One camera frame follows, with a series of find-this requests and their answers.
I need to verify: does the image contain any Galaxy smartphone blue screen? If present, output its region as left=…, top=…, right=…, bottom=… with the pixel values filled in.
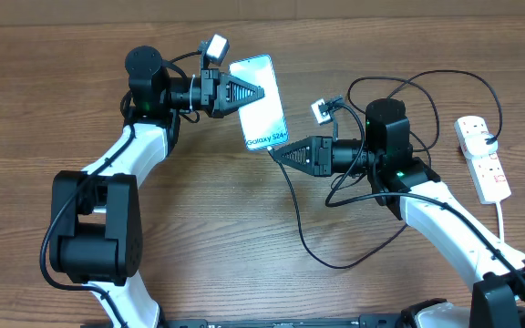
left=229, top=54, right=289, bottom=151

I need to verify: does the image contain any black USB charger cable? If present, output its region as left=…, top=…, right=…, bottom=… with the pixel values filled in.
left=266, top=69, right=504, bottom=270

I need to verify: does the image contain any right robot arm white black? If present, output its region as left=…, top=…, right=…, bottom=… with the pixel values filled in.
left=269, top=98, right=525, bottom=327

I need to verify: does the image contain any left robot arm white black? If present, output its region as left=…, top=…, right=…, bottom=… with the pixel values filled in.
left=39, top=41, right=265, bottom=327

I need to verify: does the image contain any white charger plug adapter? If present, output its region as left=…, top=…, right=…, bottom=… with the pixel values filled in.
left=459, top=133, right=499, bottom=159

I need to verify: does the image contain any white power strip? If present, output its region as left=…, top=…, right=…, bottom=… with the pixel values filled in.
left=454, top=116, right=511, bottom=204

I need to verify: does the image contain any white power strip cord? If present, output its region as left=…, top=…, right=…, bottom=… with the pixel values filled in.
left=494, top=201, right=507, bottom=245

